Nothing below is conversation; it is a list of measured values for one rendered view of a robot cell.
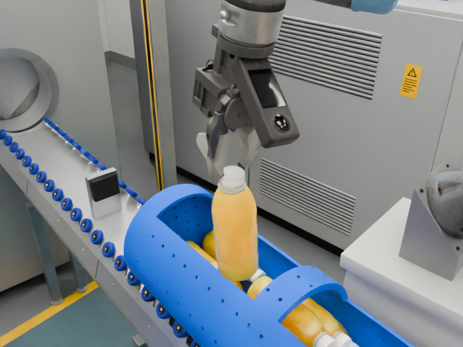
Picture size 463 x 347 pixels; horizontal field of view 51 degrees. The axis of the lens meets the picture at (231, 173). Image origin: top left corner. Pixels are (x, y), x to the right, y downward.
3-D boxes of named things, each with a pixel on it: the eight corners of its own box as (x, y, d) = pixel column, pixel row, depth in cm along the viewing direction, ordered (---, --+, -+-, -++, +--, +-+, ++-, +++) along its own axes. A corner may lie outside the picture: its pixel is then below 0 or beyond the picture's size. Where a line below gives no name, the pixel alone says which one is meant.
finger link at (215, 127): (224, 151, 68) (242, 96, 64) (231, 158, 67) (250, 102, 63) (196, 154, 65) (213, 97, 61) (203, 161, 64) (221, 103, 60)
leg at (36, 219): (60, 296, 255) (35, 198, 223) (65, 302, 252) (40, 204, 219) (49, 301, 252) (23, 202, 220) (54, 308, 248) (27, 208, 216)
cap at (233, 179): (216, 188, 69) (215, 178, 68) (220, 173, 72) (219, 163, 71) (244, 189, 69) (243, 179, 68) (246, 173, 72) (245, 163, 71)
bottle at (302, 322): (248, 308, 102) (313, 367, 90) (240, 290, 97) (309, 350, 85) (271, 286, 104) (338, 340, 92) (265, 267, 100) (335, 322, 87)
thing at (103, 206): (118, 205, 166) (113, 166, 158) (124, 211, 163) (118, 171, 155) (91, 216, 160) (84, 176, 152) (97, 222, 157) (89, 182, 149)
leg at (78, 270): (85, 284, 263) (65, 188, 231) (89, 290, 259) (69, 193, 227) (75, 289, 260) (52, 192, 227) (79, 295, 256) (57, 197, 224)
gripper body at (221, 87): (233, 98, 71) (247, 18, 64) (269, 127, 66) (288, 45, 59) (189, 106, 67) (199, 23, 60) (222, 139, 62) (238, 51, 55)
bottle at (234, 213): (214, 284, 79) (204, 194, 68) (220, 253, 84) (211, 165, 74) (258, 285, 78) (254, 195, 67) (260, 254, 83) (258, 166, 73)
